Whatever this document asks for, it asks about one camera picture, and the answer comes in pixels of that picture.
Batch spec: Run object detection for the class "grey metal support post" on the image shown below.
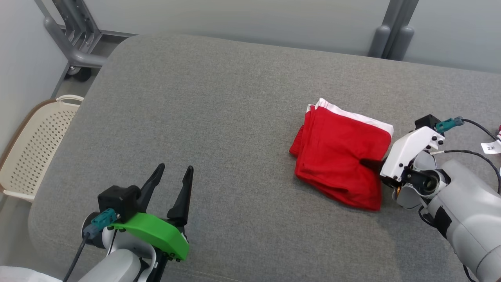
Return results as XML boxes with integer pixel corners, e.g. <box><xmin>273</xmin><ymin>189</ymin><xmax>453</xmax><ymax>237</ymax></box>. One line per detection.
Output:
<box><xmin>368</xmin><ymin>0</ymin><xmax>420</xmax><ymax>61</ymax></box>

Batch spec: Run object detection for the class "black caster wheel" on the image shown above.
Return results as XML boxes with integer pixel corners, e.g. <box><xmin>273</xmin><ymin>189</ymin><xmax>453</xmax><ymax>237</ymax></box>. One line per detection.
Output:
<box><xmin>66</xmin><ymin>66</ymin><xmax>93</xmax><ymax>83</ymax></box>

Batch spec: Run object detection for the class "grey metal tube frame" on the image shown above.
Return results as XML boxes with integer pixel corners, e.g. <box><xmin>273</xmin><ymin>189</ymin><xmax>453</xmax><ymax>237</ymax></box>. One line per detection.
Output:
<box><xmin>33</xmin><ymin>0</ymin><xmax>138</xmax><ymax>83</ymax></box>

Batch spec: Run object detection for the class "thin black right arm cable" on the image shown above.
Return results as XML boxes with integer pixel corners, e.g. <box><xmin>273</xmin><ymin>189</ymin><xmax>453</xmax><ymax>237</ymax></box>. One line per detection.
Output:
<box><xmin>430</xmin><ymin>149</ymin><xmax>501</xmax><ymax>194</ymax></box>

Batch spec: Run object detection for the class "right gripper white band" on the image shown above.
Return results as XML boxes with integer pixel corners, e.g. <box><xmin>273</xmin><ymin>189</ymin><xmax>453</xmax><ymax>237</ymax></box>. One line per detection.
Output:
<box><xmin>358</xmin><ymin>125</ymin><xmax>446</xmax><ymax>188</ymax></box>

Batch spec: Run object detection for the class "white paper cable tag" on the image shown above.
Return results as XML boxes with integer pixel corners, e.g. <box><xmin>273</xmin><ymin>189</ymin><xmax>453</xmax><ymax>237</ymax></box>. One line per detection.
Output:
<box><xmin>481</xmin><ymin>140</ymin><xmax>501</xmax><ymax>155</ymax></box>

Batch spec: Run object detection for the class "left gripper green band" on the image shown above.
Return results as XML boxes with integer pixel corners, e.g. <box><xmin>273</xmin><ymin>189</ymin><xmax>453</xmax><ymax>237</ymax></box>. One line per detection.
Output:
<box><xmin>111</xmin><ymin>163</ymin><xmax>195</xmax><ymax>262</ymax></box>

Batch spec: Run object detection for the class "cream perforated laundry basket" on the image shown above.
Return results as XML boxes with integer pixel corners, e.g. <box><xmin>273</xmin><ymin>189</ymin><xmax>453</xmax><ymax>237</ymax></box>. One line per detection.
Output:
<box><xmin>0</xmin><ymin>95</ymin><xmax>85</xmax><ymax>202</ymax></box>

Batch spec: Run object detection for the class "left camera cable teal connector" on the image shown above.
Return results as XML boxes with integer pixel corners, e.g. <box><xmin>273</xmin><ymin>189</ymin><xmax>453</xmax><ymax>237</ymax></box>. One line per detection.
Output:
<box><xmin>63</xmin><ymin>208</ymin><xmax>121</xmax><ymax>282</ymax></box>

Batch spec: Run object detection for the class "red garment with Bulls print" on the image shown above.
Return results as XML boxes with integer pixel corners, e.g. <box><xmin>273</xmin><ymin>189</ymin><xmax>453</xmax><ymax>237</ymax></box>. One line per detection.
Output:
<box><xmin>289</xmin><ymin>97</ymin><xmax>394</xmax><ymax>212</ymax></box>

